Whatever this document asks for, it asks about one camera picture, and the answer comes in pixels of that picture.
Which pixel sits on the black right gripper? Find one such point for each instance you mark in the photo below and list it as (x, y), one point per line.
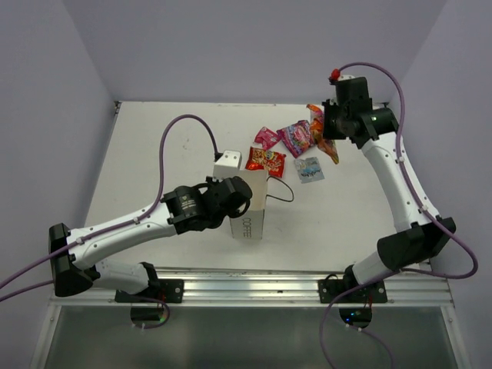
(329, 133)

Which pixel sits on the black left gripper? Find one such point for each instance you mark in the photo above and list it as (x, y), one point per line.
(211, 183)

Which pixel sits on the orange Fox's fruits candy bag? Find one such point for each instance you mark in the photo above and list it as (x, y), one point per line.
(316, 128)

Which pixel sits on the white paper coffee bag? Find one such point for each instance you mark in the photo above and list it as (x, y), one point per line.
(250, 225)

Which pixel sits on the purple Fox's berries candy bag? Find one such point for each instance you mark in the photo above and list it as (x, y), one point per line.
(297, 137)

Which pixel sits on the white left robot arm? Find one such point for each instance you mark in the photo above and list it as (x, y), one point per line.
(81, 256)

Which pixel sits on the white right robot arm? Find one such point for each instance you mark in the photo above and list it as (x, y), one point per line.
(420, 232)

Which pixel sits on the red snack packet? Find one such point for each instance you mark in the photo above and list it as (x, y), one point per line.
(271, 161)

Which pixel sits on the silver mints sachet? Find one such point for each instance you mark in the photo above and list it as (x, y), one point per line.
(309, 170)

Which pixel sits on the pink small snack packet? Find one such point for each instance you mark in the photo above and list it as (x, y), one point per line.
(266, 138)

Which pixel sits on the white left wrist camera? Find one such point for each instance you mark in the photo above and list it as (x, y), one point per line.
(226, 164)

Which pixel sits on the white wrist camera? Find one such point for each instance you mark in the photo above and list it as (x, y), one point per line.
(226, 164)
(337, 76)

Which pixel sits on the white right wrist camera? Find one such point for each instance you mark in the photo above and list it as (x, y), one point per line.
(337, 76)

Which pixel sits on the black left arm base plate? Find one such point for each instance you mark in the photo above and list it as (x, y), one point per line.
(166, 290)

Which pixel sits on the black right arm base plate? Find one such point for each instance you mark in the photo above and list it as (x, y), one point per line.
(353, 292)

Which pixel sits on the aluminium rail frame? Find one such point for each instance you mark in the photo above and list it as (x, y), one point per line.
(236, 288)

